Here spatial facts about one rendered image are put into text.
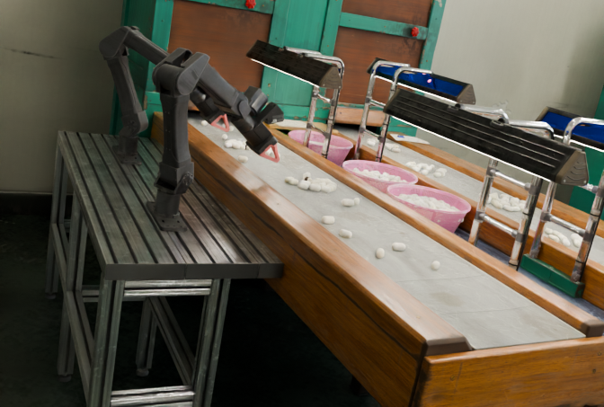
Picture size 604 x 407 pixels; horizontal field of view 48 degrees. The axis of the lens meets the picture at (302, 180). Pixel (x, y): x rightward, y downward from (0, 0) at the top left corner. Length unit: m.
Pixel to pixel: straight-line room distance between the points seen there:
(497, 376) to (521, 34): 3.54
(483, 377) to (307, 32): 1.96
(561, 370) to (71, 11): 2.77
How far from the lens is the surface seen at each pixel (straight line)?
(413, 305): 1.35
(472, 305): 1.49
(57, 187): 2.68
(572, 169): 1.39
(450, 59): 4.37
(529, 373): 1.41
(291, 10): 2.92
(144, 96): 2.75
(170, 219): 1.81
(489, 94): 4.62
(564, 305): 1.58
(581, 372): 1.53
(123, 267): 1.55
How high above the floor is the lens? 1.29
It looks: 15 degrees down
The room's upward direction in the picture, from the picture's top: 10 degrees clockwise
